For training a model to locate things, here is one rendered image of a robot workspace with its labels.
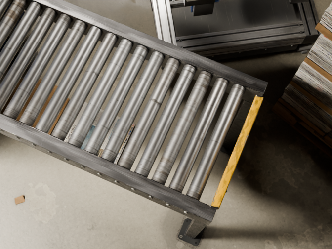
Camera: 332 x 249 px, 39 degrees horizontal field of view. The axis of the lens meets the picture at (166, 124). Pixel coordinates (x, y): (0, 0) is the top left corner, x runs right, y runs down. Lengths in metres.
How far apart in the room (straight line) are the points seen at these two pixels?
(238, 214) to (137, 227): 0.51
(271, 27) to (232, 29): 0.21
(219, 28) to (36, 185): 1.25
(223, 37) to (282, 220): 0.97
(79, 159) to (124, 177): 0.17
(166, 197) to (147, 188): 0.07
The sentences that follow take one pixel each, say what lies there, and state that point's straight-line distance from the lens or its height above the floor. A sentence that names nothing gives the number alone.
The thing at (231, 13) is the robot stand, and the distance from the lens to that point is 2.54.
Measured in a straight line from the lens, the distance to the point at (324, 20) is 1.79.
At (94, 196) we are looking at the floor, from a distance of 2.41.
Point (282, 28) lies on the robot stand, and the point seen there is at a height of 0.23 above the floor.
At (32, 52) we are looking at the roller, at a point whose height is 0.79.
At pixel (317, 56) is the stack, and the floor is 0.70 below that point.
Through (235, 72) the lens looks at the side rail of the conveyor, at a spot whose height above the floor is 0.80.
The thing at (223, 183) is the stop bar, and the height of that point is 0.82.
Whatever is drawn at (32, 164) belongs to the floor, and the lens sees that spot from 2.51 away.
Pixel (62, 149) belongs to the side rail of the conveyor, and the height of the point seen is 0.80.
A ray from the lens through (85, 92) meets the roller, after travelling 1.71.
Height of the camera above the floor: 2.36
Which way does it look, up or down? 72 degrees down
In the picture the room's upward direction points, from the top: 1 degrees clockwise
